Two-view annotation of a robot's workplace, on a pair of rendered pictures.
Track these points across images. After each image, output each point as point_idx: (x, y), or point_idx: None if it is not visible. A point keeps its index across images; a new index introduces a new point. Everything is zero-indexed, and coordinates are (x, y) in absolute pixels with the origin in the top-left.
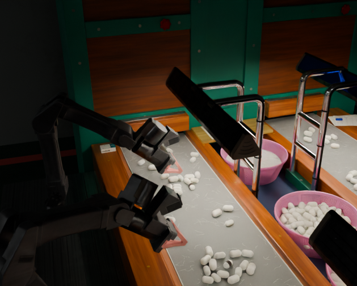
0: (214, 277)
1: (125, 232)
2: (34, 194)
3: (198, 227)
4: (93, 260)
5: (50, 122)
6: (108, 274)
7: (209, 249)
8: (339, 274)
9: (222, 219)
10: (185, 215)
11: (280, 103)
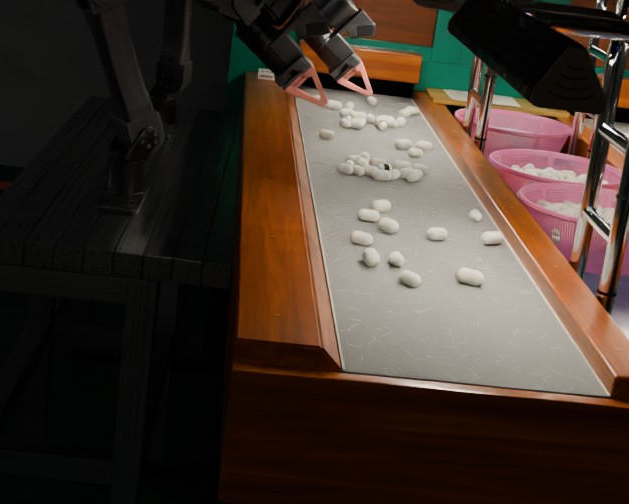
0: (355, 167)
1: (252, 122)
2: None
3: (365, 149)
4: (196, 161)
5: None
6: (212, 172)
7: (364, 152)
8: (457, 33)
9: (407, 152)
10: (353, 140)
11: (599, 78)
